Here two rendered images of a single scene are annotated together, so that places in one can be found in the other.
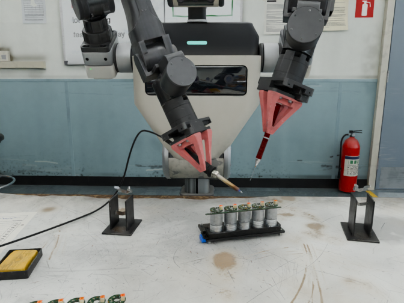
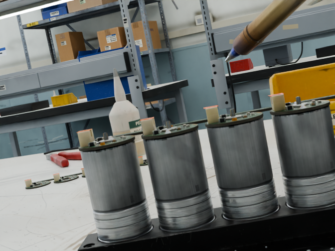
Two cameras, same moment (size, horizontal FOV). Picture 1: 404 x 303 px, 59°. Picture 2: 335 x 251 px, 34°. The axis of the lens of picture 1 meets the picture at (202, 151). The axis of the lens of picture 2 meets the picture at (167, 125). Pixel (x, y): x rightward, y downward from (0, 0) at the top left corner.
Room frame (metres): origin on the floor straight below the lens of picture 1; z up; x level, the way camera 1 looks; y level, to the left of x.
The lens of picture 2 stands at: (0.88, -0.03, 0.84)
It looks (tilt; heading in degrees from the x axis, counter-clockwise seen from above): 6 degrees down; 200
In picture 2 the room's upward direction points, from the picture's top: 11 degrees counter-clockwise
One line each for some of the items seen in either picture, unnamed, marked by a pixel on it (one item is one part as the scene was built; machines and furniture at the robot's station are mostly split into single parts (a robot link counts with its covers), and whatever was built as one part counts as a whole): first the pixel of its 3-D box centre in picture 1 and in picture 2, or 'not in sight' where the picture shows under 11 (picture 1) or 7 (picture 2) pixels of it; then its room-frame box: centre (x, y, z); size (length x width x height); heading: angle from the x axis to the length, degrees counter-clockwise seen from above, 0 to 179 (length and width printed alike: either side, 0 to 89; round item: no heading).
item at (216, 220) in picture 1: (216, 221); not in sight; (0.63, -0.03, 0.79); 0.02 x 0.02 x 0.05
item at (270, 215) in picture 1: (270, 216); (117, 195); (0.66, -0.14, 0.79); 0.02 x 0.02 x 0.05
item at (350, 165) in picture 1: (350, 160); not in sight; (3.07, -1.31, 0.29); 0.16 x 0.15 x 0.55; 88
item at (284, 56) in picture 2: not in sight; (278, 55); (-1.83, -0.36, 0.80); 0.15 x 0.12 x 0.10; 179
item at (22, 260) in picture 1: (18, 263); not in sight; (0.54, 0.30, 0.76); 0.07 x 0.05 x 0.02; 7
